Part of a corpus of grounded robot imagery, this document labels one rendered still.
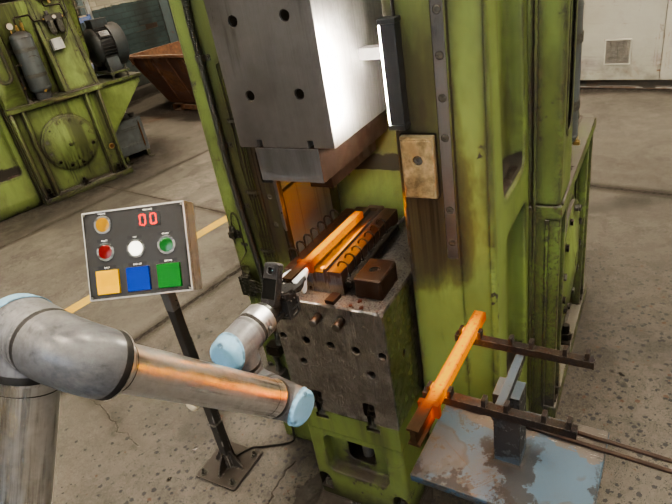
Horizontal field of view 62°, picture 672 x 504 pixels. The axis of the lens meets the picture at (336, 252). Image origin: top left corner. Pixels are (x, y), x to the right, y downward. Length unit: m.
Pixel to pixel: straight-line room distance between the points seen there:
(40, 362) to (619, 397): 2.23
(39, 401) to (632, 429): 2.10
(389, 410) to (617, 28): 5.41
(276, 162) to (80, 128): 4.82
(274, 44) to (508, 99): 0.73
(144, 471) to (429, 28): 2.08
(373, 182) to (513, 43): 0.64
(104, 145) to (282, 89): 4.99
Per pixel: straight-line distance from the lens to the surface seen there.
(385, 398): 1.75
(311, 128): 1.43
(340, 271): 1.61
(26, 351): 0.97
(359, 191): 2.03
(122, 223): 1.87
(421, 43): 1.41
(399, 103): 1.42
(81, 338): 0.95
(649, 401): 2.67
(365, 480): 2.14
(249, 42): 1.46
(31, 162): 6.13
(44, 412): 1.09
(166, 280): 1.79
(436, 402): 1.22
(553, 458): 1.50
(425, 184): 1.49
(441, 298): 1.69
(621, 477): 2.38
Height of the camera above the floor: 1.81
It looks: 29 degrees down
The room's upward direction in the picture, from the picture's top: 10 degrees counter-clockwise
